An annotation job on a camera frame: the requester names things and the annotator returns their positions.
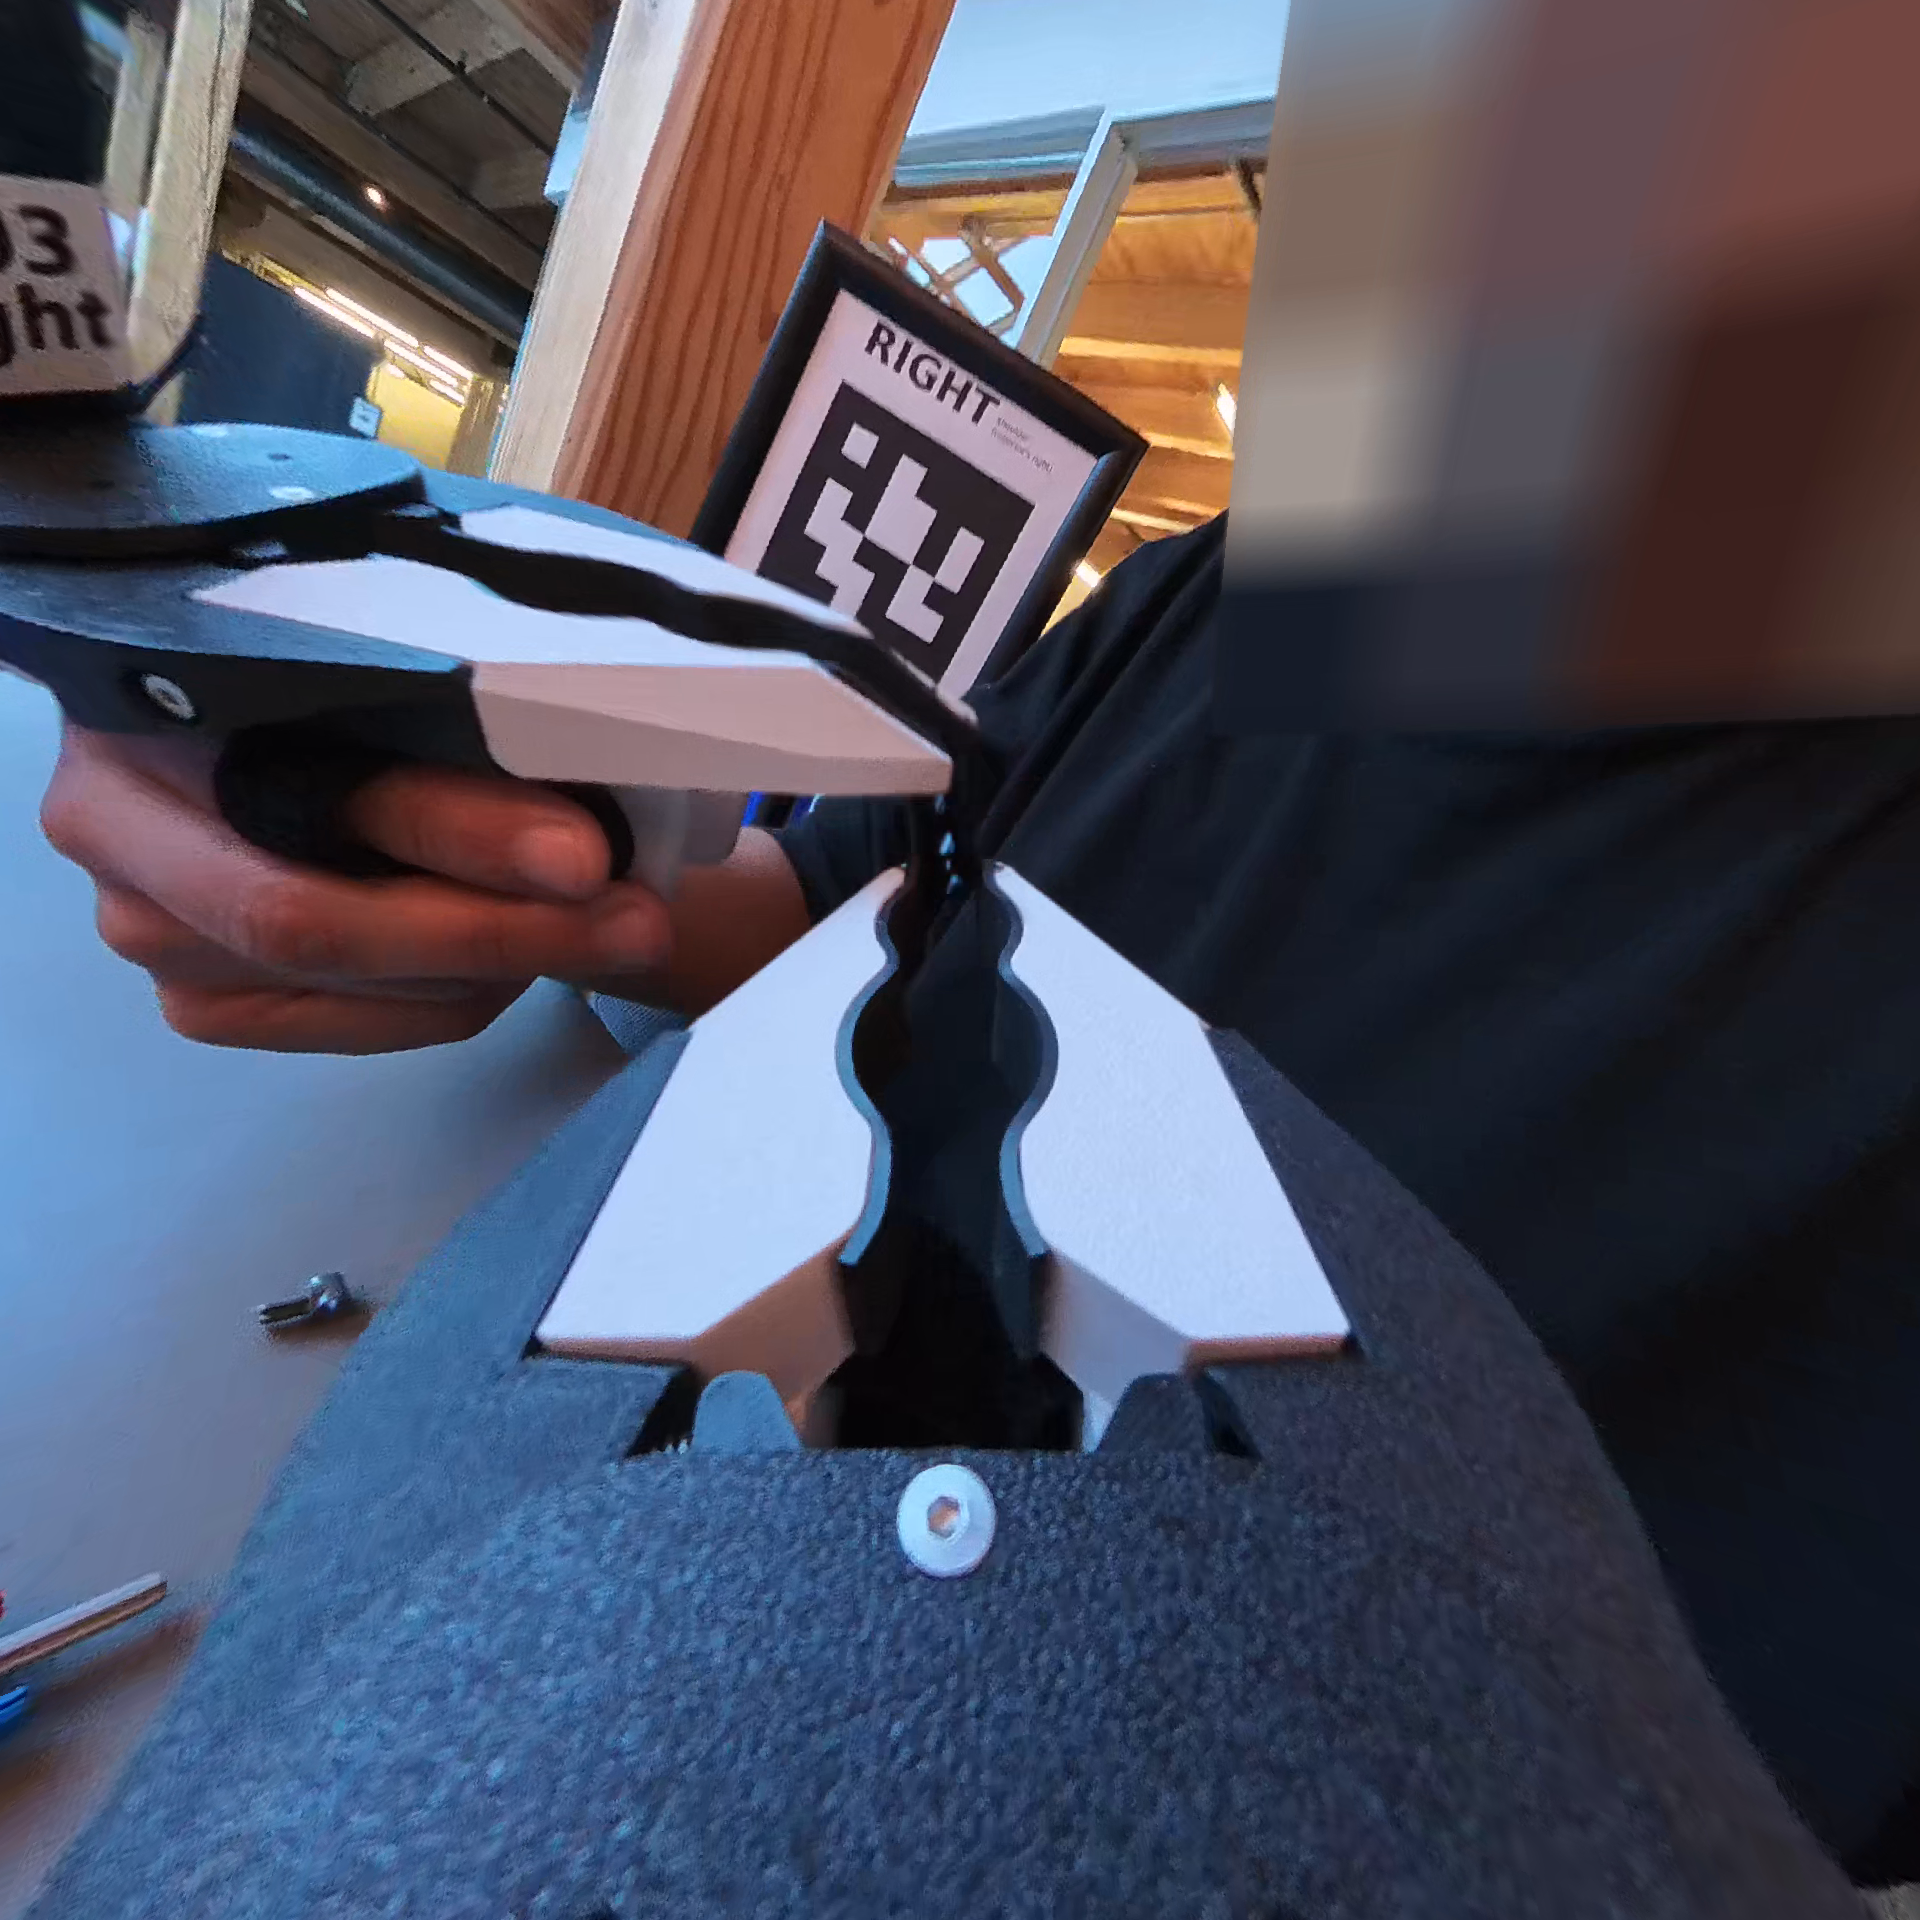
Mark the black L-shaped lego beam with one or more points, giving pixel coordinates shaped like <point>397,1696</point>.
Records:
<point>958,866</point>

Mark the beige pillar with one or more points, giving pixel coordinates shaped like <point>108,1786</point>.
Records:
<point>186,150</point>

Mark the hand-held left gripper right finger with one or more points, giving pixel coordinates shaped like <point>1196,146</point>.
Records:
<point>1172,1185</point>

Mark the black framed marker sign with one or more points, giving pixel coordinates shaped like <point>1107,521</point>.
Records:
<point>1050,493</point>

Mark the grey black lego gear assembly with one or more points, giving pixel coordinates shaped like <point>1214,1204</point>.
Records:
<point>92,1622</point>

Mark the scattered small lego pieces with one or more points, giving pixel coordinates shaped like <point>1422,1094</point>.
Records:
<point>310,1301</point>

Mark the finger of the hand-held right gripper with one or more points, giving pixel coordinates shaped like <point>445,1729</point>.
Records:
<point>677,722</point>
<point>707,578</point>

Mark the person's right hand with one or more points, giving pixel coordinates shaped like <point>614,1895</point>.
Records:
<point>375,945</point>

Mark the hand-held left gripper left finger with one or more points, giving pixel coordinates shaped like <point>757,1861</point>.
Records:
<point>707,1185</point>

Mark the person's right forearm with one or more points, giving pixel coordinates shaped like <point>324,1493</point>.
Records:
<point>735,933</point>

